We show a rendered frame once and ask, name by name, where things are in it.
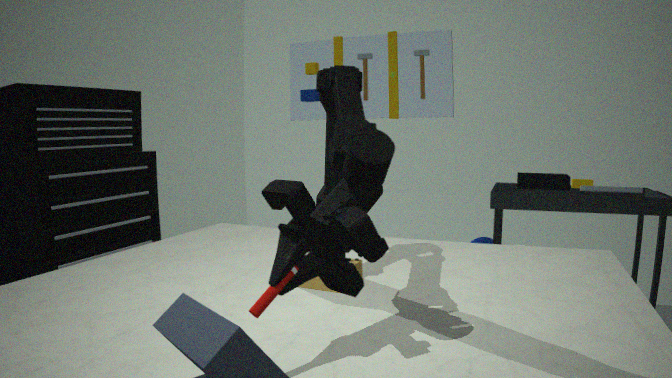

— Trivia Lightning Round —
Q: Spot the red peg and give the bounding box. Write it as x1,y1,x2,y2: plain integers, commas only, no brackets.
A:
249,265,299,318

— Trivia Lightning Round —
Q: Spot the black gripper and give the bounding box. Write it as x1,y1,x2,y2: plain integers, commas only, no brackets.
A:
262,179,365,298

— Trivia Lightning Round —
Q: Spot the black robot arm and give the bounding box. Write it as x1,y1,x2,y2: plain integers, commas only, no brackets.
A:
316,65,394,263

